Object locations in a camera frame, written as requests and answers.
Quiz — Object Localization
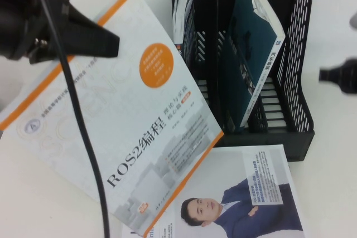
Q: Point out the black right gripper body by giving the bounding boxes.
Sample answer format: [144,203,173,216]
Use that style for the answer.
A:
[336,56,357,94]

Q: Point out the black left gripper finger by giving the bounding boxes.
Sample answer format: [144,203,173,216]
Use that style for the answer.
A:
[65,2,122,60]

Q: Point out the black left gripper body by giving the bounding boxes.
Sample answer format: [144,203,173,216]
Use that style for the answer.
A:
[21,0,71,60]

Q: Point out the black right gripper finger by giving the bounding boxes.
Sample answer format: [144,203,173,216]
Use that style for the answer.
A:
[319,66,340,76]
[319,74,340,84]

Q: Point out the white orange ROS2 book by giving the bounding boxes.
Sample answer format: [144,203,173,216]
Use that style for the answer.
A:
[0,0,225,236]

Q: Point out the black plastic book stand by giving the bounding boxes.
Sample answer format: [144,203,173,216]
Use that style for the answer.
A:
[170,0,315,162]

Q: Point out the teal cover car book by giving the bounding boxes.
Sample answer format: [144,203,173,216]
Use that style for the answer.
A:
[222,0,286,134]

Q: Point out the black spine robotics book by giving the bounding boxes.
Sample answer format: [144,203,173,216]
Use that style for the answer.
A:
[171,0,196,63]

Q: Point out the magazine with man portrait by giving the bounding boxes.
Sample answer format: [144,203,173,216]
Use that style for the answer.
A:
[120,144,305,238]

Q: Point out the thick black cable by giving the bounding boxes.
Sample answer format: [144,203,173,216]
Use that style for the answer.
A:
[28,0,112,238]

